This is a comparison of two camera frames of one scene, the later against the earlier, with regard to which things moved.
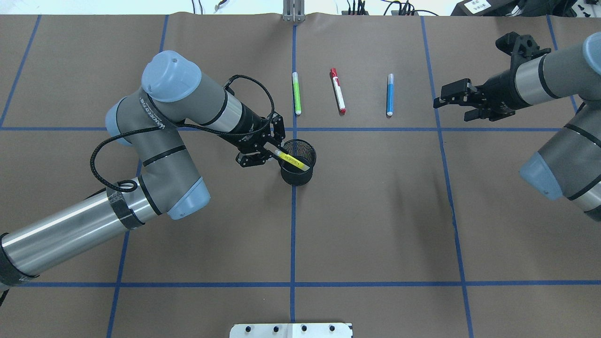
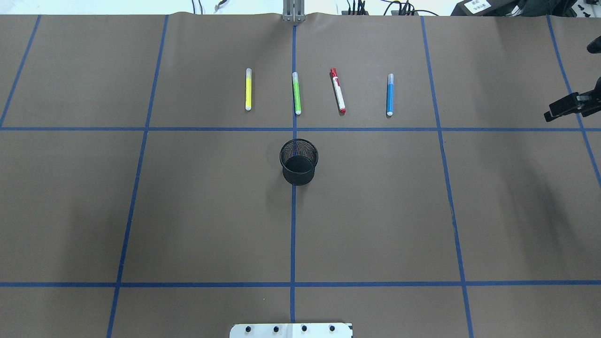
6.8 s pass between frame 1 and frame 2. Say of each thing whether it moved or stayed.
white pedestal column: stayed
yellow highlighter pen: moved
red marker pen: stayed
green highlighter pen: stayed
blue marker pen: stayed
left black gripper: moved
